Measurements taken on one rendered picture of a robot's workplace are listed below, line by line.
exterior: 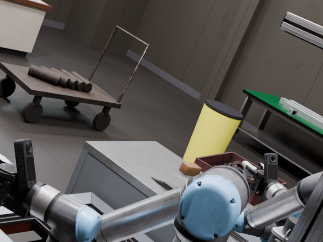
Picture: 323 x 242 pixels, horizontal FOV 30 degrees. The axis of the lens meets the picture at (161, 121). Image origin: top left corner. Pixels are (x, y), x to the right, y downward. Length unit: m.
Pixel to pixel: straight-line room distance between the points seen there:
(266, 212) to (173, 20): 9.47
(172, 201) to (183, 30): 9.76
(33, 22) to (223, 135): 3.24
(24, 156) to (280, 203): 0.85
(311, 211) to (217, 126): 5.37
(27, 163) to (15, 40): 7.14
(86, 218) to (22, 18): 7.19
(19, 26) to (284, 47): 4.12
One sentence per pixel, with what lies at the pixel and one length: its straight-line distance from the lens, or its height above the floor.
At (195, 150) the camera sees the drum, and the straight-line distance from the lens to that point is 6.88.
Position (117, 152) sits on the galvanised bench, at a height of 1.05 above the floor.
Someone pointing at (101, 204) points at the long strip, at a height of 0.86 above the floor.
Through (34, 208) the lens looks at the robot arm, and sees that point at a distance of 1.37.
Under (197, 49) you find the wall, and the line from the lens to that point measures 10.79.
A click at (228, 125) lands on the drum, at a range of 6.76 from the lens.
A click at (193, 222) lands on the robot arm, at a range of 1.19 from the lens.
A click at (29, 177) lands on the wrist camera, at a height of 1.47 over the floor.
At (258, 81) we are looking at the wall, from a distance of 9.97.
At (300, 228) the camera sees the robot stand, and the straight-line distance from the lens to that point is 1.43.
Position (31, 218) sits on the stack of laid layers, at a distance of 2.63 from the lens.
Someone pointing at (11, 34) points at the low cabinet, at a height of 0.29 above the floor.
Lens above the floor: 2.04
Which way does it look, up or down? 14 degrees down
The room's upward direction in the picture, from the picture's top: 23 degrees clockwise
